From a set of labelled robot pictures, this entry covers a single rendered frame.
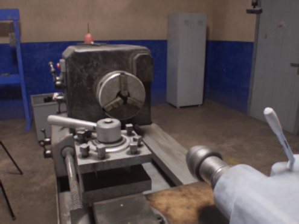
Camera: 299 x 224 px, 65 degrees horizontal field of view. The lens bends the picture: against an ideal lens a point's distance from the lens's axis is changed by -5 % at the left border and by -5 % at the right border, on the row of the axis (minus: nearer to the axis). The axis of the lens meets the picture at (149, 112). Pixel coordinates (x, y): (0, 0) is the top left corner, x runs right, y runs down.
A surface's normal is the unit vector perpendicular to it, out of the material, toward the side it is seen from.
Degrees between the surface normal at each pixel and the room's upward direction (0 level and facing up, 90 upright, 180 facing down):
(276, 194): 0
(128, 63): 90
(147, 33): 90
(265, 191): 0
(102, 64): 90
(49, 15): 90
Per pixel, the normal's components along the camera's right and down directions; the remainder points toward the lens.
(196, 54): 0.36, 0.27
